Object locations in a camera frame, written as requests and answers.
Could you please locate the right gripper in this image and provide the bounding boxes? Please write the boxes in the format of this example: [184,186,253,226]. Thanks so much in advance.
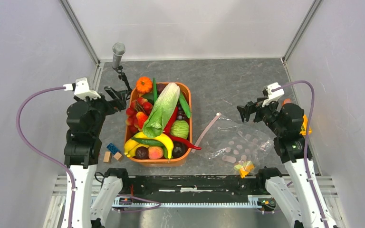
[237,95,284,136]

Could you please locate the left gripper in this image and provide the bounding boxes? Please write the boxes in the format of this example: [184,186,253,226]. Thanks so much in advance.
[74,85,126,135]

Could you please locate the clear zip top bag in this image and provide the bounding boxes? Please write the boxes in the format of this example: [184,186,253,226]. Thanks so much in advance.
[192,113,273,164]

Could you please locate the green napa cabbage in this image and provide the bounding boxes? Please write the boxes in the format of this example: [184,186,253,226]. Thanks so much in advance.
[143,83,180,138]

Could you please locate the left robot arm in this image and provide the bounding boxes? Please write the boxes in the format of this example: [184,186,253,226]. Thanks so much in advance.
[61,82,131,228]

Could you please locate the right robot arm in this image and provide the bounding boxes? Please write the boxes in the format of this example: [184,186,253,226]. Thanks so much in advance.
[237,101,338,228]

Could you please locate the orange mini pumpkin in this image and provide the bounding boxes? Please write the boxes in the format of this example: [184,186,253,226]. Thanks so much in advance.
[135,76,153,94]

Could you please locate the orange round cap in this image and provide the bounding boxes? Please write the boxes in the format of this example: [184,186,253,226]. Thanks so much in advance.
[282,98,292,105]

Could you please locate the grey microphone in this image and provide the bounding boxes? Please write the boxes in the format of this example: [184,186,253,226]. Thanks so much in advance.
[112,42,126,69]

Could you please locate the blue toy brick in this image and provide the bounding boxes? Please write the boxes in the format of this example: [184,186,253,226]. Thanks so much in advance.
[106,143,120,155]

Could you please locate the yellow banana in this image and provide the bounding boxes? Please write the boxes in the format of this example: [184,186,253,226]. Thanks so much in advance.
[124,132,174,159]

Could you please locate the yellow orange toy block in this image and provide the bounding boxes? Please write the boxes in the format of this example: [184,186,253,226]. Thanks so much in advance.
[233,161,255,179]

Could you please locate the wooden cube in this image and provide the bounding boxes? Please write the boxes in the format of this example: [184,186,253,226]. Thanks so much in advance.
[113,152,123,162]
[103,151,112,163]

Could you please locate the yellow plastic crate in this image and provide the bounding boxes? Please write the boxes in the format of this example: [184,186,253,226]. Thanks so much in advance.
[300,115,312,136]

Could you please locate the dark grape bunch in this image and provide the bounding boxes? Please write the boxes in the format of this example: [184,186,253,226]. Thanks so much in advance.
[176,107,188,120]

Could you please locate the green zucchini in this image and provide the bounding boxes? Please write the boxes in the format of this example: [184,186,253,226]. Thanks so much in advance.
[179,92,192,118]

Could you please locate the dark purple plum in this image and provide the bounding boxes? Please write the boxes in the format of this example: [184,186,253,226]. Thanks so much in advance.
[135,146,149,160]

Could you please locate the red chili pepper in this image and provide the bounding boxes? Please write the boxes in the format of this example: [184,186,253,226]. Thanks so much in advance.
[168,135,202,150]

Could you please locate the round green cabbage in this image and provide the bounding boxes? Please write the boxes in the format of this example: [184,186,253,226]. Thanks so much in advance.
[170,120,190,139]

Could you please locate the peach fruit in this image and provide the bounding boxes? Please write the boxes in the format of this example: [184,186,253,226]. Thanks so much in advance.
[148,146,163,160]

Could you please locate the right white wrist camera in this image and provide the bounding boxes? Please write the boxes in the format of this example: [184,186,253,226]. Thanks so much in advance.
[262,82,284,107]

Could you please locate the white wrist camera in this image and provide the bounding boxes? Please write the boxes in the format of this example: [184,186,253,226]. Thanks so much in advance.
[63,77,101,101]
[262,82,284,107]

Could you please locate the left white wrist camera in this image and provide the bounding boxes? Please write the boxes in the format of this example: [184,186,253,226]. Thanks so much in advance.
[63,77,101,101]

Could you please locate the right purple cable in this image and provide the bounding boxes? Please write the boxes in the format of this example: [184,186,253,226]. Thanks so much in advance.
[272,80,329,228]

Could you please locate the purple cable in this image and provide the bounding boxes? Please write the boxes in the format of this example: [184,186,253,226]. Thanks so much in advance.
[15,86,77,228]
[272,80,329,228]

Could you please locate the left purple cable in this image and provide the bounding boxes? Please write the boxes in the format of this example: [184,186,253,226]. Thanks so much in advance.
[15,86,77,228]

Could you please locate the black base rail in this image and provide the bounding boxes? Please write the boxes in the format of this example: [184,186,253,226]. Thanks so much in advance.
[96,168,271,208]

